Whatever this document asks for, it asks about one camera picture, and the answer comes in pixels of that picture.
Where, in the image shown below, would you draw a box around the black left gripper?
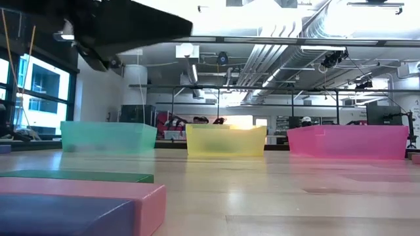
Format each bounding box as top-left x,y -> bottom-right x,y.
0,0 -> 194,72

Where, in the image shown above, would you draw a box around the white ceiling lamp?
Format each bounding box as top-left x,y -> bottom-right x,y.
52,31 -> 75,42

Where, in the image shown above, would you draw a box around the black equipment case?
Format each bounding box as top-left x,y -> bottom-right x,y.
119,104 -> 158,127

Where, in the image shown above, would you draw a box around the large window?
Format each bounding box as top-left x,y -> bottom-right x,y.
0,54 -> 79,138

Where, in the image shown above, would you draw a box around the red bag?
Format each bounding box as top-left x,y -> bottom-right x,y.
156,111 -> 175,132

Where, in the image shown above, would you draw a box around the teal translucent plastic bin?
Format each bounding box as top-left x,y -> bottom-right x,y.
60,121 -> 158,153

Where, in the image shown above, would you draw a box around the clear plastic storage box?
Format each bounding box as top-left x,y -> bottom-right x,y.
163,130 -> 188,140

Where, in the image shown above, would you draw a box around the yellow translucent plastic bin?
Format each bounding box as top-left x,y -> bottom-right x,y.
185,123 -> 268,157

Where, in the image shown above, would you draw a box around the black overhead beam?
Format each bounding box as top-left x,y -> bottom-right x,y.
170,35 -> 420,47

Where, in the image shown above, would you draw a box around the silver ceiling ducts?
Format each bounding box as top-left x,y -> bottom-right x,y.
236,44 -> 289,88

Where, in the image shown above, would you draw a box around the black metal rack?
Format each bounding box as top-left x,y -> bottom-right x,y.
128,83 -> 420,125

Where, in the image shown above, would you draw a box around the white ceiling light strip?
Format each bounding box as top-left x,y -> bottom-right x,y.
300,45 -> 347,52

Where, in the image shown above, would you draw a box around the pink-red translucent plastic bin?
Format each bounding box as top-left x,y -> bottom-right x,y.
286,125 -> 410,161

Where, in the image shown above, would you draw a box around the black computer monitor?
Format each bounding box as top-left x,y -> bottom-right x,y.
366,104 -> 404,126

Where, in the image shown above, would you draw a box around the orange cable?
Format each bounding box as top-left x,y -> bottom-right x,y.
0,8 -> 21,99

